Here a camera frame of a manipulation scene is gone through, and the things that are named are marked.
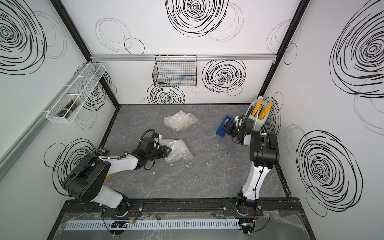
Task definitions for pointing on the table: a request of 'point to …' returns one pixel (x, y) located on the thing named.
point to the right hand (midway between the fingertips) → (223, 125)
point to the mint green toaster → (257, 113)
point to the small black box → (102, 152)
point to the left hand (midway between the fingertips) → (169, 150)
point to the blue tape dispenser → (221, 131)
